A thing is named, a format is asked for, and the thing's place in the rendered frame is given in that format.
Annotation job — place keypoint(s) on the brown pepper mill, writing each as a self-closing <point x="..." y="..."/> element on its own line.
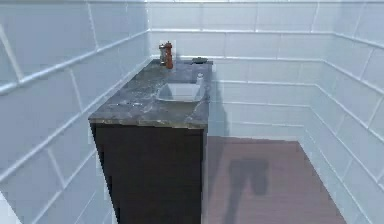
<point x="169" y="56"/>

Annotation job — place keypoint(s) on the dark cabinet with marble top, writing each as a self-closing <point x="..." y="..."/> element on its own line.
<point x="146" y="166"/>

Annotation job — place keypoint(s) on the grey salt shaker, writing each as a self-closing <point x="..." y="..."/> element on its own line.
<point x="162" y="54"/>

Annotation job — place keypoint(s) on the small black dish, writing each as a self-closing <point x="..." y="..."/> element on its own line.
<point x="199" y="60"/>

